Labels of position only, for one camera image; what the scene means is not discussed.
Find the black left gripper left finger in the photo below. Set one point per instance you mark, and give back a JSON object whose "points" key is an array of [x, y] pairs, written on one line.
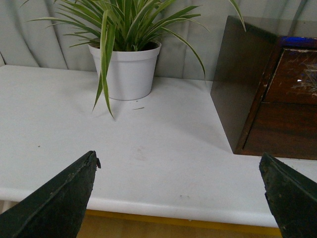
{"points": [[57, 208]]}

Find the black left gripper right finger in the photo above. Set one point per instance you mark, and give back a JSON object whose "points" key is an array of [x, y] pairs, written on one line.
{"points": [[291, 197]]}

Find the white plant pot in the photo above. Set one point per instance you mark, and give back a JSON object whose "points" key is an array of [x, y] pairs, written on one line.
{"points": [[130, 74]]}

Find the wooden drawer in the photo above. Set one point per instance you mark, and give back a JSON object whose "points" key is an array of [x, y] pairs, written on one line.
{"points": [[294, 80]]}

